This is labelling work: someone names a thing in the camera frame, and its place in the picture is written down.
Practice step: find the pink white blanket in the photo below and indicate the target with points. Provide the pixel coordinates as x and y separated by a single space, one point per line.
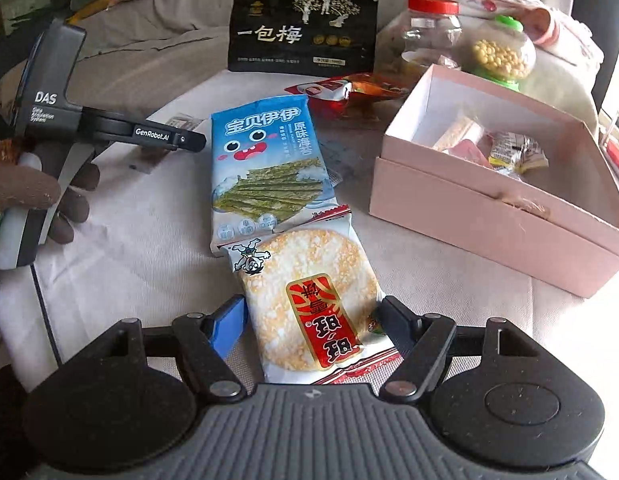
554 30

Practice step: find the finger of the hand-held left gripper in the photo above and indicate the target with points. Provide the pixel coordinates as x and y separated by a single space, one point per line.
159 135

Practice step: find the green-lid round candy jar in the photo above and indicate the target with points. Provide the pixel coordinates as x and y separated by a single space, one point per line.
499 57

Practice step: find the pink cardboard box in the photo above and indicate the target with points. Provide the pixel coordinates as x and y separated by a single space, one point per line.
464 220

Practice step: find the small clear wrapper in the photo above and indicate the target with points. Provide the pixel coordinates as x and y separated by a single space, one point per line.
182 121

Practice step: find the pink snack packet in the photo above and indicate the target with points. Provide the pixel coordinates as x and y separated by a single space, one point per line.
469 158

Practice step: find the red snack packet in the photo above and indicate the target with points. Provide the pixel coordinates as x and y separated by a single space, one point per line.
329 95

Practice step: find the person's left hand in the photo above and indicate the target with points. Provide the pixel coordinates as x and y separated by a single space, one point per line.
19 185

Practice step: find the black snack bag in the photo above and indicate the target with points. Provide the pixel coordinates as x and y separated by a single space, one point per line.
299 35

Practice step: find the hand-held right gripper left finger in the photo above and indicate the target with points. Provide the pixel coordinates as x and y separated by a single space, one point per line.
227 330

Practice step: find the round rice cracker packet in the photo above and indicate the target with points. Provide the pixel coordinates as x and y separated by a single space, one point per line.
299 270

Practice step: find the blue white seaweed packet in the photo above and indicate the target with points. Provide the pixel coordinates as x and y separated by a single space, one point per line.
264 160

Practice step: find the yellow-edged snack packet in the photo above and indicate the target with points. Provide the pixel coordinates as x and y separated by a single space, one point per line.
514 150

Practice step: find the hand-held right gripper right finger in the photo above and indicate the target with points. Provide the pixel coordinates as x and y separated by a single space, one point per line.
395 321

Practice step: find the puffed rice bar packet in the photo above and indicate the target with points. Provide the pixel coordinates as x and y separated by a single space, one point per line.
459 132

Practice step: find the red-lid clear plastic jar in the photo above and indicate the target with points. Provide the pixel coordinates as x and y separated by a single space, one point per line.
429 35

